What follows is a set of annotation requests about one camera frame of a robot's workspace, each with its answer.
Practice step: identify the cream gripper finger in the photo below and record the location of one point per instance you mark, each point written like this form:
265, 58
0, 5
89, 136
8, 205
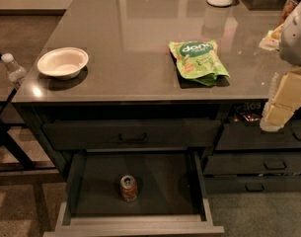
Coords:
284, 99

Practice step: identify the red coke can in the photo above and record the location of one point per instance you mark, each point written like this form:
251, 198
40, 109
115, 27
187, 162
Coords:
128, 188

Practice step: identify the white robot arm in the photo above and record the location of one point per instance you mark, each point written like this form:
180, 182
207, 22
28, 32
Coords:
286, 38

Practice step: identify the dark snack bags in drawer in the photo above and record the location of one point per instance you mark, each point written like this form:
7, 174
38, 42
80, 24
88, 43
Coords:
247, 111

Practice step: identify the grey top right drawer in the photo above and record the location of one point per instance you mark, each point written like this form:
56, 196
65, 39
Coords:
249, 136

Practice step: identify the grey top left drawer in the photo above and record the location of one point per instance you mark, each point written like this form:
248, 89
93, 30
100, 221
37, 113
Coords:
131, 133

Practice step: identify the grey bottom right drawer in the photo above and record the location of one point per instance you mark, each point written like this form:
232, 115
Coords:
253, 184

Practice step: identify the open grey middle drawer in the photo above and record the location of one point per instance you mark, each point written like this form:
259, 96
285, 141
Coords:
170, 200

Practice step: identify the dark grey counter cabinet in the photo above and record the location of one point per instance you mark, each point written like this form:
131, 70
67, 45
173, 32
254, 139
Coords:
132, 75

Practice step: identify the glass jar of nuts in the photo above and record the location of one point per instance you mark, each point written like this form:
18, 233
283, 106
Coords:
288, 7

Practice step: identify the green chip bag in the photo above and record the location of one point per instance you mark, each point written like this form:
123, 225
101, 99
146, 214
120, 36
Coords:
198, 61

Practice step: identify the white paper bowl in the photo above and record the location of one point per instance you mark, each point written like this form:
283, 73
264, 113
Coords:
63, 63

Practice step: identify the clear plastic water bottle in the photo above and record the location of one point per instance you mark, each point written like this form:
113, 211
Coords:
16, 73

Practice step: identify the black side table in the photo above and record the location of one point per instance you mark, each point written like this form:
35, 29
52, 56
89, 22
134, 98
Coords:
10, 119

